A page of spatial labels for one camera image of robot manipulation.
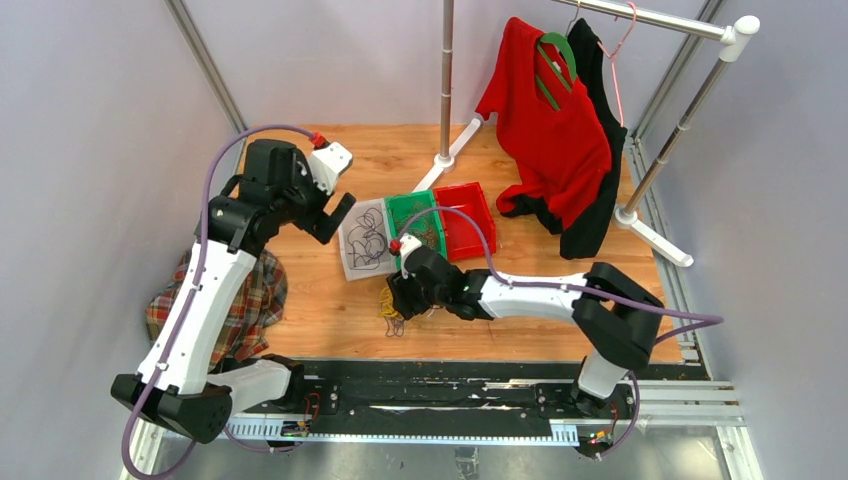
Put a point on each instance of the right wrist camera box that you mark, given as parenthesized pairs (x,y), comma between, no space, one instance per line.
(402,247)

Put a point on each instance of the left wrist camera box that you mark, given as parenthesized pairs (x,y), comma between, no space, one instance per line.
(328,164)

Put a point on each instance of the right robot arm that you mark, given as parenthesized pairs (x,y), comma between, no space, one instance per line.
(616,315)

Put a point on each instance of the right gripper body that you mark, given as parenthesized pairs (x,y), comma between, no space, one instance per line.
(437,298)

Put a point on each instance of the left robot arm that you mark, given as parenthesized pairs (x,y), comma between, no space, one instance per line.
(173,387)

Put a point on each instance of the green clothes hanger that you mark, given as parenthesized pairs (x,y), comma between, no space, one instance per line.
(556,52)

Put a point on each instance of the plaid flannel shirt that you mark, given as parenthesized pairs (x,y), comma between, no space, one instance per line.
(257,305)

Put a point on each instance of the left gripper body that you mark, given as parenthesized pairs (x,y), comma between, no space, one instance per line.
(308,209)

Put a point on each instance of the aluminium frame rail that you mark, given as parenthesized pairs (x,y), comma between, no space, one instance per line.
(193,37)

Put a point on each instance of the red shirt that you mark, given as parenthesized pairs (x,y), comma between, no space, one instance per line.
(561,156)

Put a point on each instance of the metal clothes rack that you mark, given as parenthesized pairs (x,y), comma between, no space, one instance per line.
(734,39)

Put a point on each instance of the green plastic bin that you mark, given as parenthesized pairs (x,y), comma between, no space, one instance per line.
(428,228)

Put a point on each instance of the black shirt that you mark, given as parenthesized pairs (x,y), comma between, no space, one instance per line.
(584,237)

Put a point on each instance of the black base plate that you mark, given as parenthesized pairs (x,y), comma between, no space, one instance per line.
(445,399)

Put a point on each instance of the pink clothes hanger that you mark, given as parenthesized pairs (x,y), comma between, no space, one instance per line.
(613,55)

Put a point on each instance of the red plastic bin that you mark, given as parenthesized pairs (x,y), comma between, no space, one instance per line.
(462,240)

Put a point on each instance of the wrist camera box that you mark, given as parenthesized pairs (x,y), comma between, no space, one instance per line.
(402,247)
(328,164)

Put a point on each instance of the white plastic bin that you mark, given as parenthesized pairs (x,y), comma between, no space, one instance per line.
(364,238)

